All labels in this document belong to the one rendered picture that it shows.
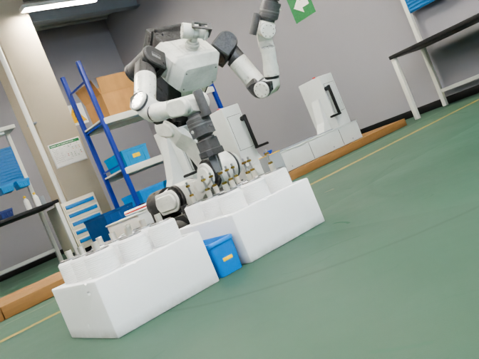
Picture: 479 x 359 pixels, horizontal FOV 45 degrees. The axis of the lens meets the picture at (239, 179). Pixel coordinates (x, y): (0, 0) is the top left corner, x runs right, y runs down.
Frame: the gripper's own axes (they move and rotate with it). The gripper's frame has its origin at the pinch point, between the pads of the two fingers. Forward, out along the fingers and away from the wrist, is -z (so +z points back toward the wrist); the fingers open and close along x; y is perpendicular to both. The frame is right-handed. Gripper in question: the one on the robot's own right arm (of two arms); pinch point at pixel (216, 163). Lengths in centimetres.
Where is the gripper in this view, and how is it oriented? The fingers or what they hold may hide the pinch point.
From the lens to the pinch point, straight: 209.1
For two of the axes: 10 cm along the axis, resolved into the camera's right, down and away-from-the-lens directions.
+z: -3.8, -9.2, -0.3
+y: -8.3, 3.3, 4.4
